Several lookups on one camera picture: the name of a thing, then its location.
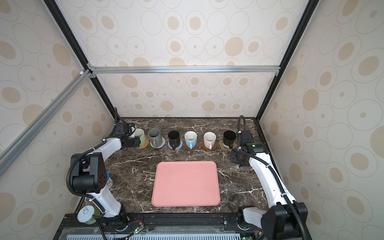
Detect woven tan round coaster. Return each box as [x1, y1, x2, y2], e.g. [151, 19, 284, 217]
[138, 140, 150, 150]

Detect light green mug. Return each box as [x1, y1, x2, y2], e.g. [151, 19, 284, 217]
[135, 129, 149, 146]

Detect brown paw shaped coaster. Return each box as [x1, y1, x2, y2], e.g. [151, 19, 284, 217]
[219, 140, 237, 152]

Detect black mug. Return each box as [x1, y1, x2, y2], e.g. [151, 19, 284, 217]
[168, 131, 182, 148]
[223, 130, 237, 149]

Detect grey mug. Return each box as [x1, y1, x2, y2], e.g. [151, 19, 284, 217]
[148, 128, 162, 147]

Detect light grey woven coaster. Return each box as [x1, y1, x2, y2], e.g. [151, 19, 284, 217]
[150, 138, 166, 149]

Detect white pink mug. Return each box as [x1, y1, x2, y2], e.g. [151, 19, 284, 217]
[203, 132, 217, 149]

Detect blue mug white inside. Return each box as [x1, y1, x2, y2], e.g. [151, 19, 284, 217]
[184, 131, 198, 150]

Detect brown wooden coaster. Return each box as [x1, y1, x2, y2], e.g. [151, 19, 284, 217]
[202, 142, 218, 152]
[183, 142, 200, 151]

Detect blue grey round coaster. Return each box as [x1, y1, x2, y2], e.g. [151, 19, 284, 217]
[168, 142, 183, 150]

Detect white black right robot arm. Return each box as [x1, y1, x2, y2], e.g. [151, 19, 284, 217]
[230, 126, 312, 240]

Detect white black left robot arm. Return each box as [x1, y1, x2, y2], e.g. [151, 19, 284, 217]
[66, 108, 140, 227]

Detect blue round tin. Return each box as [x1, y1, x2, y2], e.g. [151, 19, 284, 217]
[106, 172, 114, 189]

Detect pink rectangular tray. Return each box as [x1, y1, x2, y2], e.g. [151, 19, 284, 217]
[152, 161, 221, 207]

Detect horizontal aluminium bar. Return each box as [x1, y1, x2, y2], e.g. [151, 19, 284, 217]
[90, 65, 280, 74]

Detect diagonal aluminium bar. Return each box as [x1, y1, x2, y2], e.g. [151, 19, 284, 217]
[1, 70, 91, 175]

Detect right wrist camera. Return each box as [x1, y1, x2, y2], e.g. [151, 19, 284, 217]
[237, 130, 255, 147]

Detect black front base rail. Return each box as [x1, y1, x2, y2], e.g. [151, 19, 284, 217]
[54, 213, 266, 240]

